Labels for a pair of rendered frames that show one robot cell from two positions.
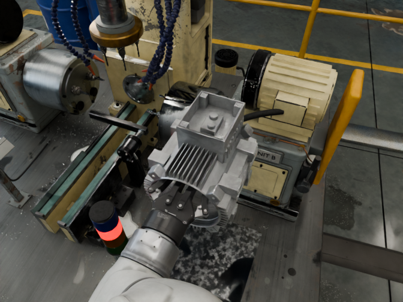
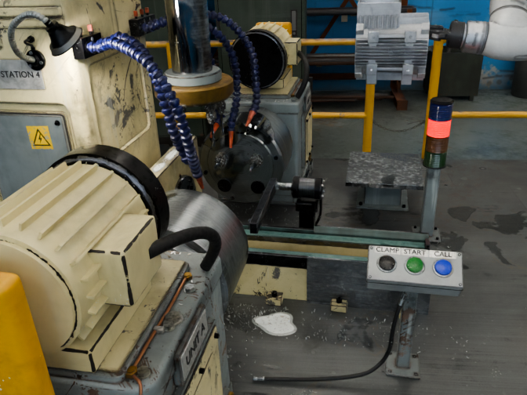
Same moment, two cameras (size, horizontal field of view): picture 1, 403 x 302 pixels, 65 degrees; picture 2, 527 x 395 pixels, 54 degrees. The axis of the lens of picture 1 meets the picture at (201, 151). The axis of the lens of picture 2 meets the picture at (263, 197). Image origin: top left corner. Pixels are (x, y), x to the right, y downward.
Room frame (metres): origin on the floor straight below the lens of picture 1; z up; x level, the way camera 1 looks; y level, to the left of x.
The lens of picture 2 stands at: (1.08, 1.47, 1.61)
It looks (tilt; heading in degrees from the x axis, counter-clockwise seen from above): 26 degrees down; 260
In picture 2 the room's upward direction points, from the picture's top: 2 degrees counter-clockwise
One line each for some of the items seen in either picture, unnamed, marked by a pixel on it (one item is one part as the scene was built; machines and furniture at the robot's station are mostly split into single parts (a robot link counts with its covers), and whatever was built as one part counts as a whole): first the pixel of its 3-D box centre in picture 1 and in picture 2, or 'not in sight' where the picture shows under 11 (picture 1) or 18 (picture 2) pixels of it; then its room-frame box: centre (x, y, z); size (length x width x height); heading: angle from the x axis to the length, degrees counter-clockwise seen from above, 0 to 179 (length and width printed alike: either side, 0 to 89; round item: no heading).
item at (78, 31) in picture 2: not in sight; (47, 43); (1.30, 0.44, 1.46); 0.18 x 0.11 x 0.13; 158
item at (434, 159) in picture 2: (116, 241); (434, 157); (0.38, 0.23, 1.05); 0.06 x 0.06 x 0.04
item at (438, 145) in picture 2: (112, 233); (437, 142); (0.38, 0.23, 1.10); 0.06 x 0.06 x 0.04
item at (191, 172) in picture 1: (203, 168); (390, 47); (0.43, 0.00, 1.32); 0.20 x 0.19 x 0.19; 156
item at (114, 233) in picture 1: (108, 225); (438, 126); (0.38, 0.23, 1.14); 0.06 x 0.06 x 0.04
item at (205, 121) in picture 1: (211, 126); (379, 13); (0.47, -0.02, 1.41); 0.12 x 0.11 x 0.07; 156
